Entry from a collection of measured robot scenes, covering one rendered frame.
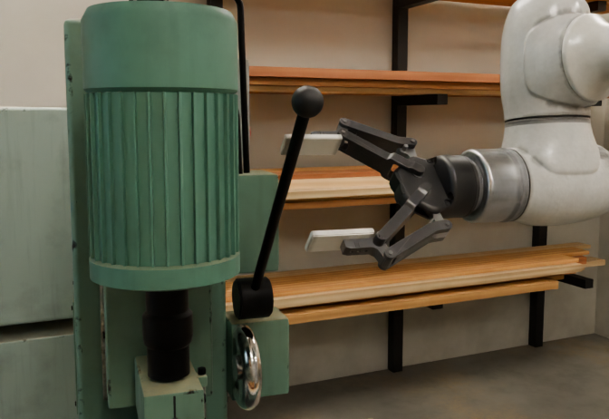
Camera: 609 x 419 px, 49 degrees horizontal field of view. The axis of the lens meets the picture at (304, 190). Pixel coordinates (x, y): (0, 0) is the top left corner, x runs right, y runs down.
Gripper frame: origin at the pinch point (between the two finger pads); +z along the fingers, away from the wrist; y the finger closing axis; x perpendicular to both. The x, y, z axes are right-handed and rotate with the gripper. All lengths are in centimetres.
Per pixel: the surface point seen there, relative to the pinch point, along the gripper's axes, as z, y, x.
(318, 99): -0.6, 5.2, 8.8
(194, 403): 11.5, -14.0, -21.6
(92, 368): 22.6, 0.0, -40.0
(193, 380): 11.2, -10.9, -22.6
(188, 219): 12.4, -0.6, -3.7
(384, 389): -120, 70, -254
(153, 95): 15.9, 8.8, 5.5
